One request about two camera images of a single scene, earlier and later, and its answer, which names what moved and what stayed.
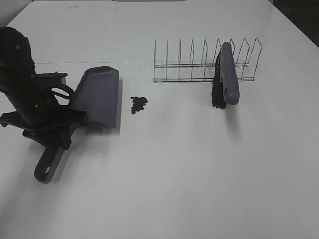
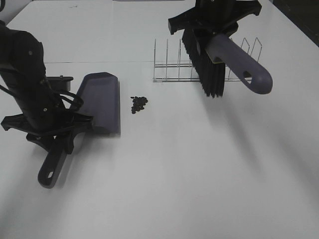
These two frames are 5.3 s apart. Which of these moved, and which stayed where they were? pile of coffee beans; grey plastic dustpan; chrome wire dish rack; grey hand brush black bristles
Moved: grey plastic dustpan; grey hand brush black bristles
Stayed: pile of coffee beans; chrome wire dish rack
